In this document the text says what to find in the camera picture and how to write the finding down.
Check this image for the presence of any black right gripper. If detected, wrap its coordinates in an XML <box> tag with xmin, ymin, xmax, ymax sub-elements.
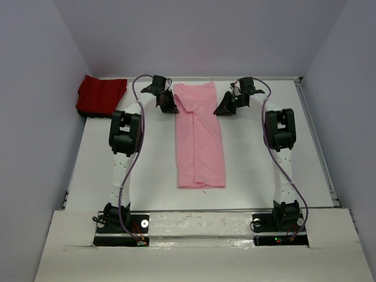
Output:
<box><xmin>214</xmin><ymin>91</ymin><xmax>247</xmax><ymax>116</ymax></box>

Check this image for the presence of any pink t shirt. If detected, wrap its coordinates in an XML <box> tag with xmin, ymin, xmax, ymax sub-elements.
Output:
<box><xmin>173</xmin><ymin>82</ymin><xmax>226</xmax><ymax>189</ymax></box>

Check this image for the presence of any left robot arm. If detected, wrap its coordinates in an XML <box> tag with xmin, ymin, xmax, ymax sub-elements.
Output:
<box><xmin>100</xmin><ymin>75</ymin><xmax>179</xmax><ymax>239</ymax></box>

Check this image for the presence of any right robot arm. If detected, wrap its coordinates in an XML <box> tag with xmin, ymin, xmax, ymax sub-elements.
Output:
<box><xmin>213</xmin><ymin>77</ymin><xmax>306</xmax><ymax>237</ymax></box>

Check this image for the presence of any red folded t shirt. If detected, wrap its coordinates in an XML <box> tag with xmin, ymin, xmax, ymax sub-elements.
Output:
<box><xmin>76</xmin><ymin>75</ymin><xmax>127</xmax><ymax>118</ymax></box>

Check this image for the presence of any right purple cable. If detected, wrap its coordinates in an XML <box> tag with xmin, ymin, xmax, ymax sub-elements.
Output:
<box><xmin>252</xmin><ymin>78</ymin><xmax>309</xmax><ymax>244</ymax></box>

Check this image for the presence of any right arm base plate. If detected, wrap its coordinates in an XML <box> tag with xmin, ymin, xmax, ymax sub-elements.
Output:
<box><xmin>249</xmin><ymin>213</ymin><xmax>309</xmax><ymax>247</ymax></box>

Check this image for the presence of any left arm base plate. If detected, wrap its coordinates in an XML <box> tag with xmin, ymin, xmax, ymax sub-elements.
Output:
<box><xmin>92</xmin><ymin>213</ymin><xmax>150</xmax><ymax>247</ymax></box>

